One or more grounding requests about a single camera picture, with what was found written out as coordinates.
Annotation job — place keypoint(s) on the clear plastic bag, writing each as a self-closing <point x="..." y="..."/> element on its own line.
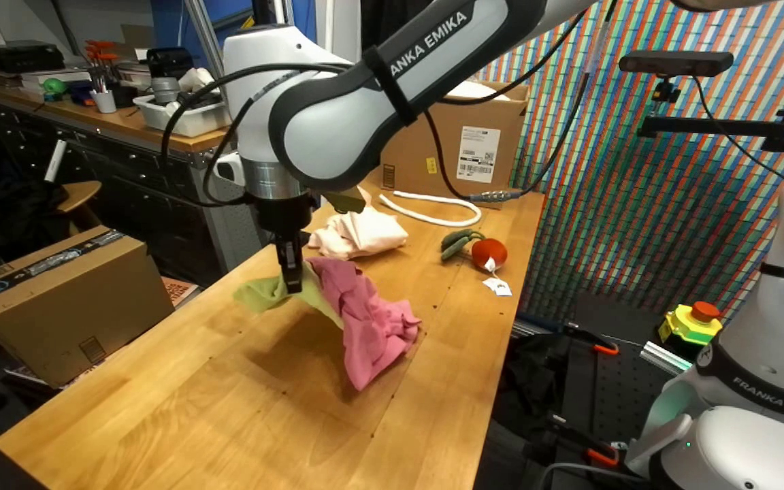
<point x="478" y="90"/>

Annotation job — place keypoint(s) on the yellow emergency stop button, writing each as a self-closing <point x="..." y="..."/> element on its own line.
<point x="689" y="326"/>

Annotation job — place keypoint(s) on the orange tool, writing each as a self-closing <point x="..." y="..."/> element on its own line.
<point x="104" y="49"/>

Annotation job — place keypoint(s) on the wooden top workbench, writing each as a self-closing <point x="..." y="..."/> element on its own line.
<point x="138" y="182"/>

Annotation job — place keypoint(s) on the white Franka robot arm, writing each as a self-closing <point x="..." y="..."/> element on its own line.
<point x="339" y="126"/>

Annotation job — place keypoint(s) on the cardboard box with labels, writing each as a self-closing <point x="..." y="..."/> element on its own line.
<point x="463" y="146"/>

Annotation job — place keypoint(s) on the pink cloth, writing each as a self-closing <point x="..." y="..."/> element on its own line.
<point x="369" y="323"/>

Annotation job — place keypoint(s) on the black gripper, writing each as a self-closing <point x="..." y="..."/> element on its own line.
<point x="283" y="220"/>

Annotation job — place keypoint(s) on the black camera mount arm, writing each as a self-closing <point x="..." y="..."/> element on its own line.
<point x="719" y="126"/>

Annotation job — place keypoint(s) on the peach cloth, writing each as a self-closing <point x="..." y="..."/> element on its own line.
<point x="360" y="236"/>

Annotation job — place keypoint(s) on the black box device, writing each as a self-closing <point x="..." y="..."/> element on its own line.
<point x="19" y="59"/>

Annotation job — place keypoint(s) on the black cup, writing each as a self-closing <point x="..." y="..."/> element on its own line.
<point x="170" y="62"/>

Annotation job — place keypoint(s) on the black metal pole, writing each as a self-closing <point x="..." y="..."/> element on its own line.
<point x="271" y="11"/>

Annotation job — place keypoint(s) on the blue board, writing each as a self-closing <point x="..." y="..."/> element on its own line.
<point x="170" y="22"/>

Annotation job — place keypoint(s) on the green small object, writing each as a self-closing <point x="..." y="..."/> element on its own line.
<point x="52" y="88"/>

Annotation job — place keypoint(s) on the white paper tag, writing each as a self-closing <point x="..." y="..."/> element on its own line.
<point x="496" y="286"/>

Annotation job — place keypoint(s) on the black backpack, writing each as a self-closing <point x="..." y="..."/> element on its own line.
<point x="19" y="220"/>

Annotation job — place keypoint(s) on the white cup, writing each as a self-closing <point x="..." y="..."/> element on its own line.
<point x="104" y="103"/>

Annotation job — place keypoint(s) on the orange plush with green leaves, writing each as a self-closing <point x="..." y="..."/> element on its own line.
<point x="489" y="254"/>

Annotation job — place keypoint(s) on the large cardboard box black tape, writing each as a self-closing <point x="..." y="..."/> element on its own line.
<point x="67" y="309"/>

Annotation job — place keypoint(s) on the black stereo camera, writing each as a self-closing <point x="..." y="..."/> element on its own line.
<point x="673" y="62"/>

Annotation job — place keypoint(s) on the wooden stool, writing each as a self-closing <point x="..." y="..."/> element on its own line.
<point x="81" y="195"/>

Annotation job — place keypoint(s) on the silver tripod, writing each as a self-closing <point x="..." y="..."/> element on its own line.
<point x="202" y="29"/>

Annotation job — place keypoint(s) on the white plastic bin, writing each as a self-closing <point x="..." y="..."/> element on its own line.
<point x="179" y="118"/>

